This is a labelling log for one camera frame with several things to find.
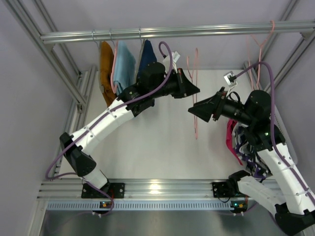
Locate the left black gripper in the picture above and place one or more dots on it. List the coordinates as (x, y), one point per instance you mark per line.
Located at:
(180, 83)

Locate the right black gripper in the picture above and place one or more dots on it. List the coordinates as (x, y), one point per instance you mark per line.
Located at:
(219, 104)

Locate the pink trousers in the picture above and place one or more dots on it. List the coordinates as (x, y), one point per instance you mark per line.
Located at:
(228, 140)

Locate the purple camouflage trousers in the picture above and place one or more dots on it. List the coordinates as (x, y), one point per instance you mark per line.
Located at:
(248, 157)

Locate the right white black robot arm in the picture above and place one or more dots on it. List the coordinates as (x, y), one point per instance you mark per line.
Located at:
(296, 210)

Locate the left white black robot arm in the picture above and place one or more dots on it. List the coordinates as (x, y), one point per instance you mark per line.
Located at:
(78, 146)

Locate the grey hanger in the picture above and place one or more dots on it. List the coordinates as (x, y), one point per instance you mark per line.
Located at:
(140, 53)

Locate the light blue trousers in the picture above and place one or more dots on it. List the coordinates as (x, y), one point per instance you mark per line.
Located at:
(124, 68)

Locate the mustard brown trousers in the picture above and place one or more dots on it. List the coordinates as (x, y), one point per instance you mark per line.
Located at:
(105, 70)

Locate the dark blue jeans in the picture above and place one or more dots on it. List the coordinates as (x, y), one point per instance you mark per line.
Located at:
(148, 57)

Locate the white plastic basket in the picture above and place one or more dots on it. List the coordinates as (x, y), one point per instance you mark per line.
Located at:
(278, 121)

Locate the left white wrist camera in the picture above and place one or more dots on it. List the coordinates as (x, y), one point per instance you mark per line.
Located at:
(166, 61)

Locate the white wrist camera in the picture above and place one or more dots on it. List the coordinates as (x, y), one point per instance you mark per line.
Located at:
(166, 61)
(230, 79)

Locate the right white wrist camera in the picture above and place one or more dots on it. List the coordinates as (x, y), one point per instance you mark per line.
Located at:
(230, 79)

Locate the right aluminium frame post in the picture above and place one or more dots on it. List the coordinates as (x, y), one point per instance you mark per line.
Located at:
(284, 51)

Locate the aluminium frame post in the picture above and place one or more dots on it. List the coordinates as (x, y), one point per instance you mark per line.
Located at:
(28, 24)
(284, 51)

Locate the aluminium hanging rail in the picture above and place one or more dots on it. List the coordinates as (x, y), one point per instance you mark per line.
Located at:
(192, 31)

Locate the slotted cable duct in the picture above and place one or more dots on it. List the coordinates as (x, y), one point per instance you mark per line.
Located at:
(141, 205)

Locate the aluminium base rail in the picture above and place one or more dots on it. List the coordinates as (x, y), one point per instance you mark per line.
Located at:
(134, 189)

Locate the left aluminium frame post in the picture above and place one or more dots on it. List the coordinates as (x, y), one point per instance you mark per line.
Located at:
(28, 24)

